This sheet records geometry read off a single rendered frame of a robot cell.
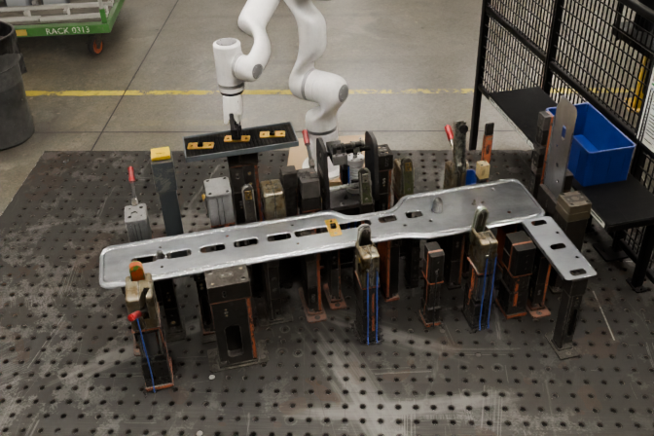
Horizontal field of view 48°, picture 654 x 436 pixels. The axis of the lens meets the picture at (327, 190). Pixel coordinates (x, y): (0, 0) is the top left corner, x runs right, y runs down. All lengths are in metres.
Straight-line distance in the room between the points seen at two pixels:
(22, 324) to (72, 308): 0.16
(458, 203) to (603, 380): 0.68
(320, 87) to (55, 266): 1.15
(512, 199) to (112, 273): 1.27
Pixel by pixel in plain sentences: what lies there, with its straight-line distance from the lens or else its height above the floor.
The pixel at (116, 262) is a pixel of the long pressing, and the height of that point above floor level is 1.00.
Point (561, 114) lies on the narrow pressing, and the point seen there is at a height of 1.28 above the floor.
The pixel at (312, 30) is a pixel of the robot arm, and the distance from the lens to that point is 2.62.
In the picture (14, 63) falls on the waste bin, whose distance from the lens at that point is 4.93.
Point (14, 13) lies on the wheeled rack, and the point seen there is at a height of 0.28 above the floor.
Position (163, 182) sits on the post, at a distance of 2.48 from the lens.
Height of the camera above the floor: 2.41
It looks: 35 degrees down
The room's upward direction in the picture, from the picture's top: 2 degrees counter-clockwise
